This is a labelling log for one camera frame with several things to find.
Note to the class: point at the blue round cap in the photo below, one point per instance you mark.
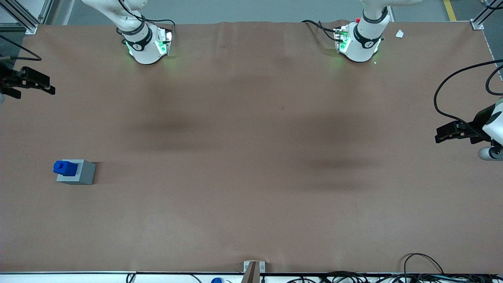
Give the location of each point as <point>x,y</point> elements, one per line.
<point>217,280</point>

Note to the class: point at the aluminium frame post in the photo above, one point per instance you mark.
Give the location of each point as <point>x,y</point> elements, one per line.
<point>27,19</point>
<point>481,17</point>

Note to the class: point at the yellow floor tape strip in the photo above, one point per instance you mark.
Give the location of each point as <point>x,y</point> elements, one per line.
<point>450,10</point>

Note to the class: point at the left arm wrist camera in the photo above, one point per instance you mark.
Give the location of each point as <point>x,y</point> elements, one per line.
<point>489,153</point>

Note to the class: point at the white paper scrap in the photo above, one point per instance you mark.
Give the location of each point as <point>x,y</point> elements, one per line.
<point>399,33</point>

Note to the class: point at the blue plastic block part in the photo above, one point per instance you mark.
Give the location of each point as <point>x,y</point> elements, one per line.
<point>66,168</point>

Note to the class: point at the gray square socket base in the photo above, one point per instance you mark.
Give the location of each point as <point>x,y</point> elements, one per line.
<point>86,173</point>

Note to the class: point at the brown paper table cover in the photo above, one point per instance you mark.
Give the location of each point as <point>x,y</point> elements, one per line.
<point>251,196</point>

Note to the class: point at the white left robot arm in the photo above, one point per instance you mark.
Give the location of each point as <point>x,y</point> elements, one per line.
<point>363,45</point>

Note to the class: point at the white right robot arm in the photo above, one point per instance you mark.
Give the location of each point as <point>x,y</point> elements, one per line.
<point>143,49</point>

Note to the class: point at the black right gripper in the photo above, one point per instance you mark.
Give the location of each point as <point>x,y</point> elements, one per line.
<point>8,79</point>

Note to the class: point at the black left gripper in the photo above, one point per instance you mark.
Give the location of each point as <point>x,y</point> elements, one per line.
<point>477,122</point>

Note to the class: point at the metal bracket with brown post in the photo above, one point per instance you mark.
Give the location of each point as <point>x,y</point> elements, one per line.
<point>253,268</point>

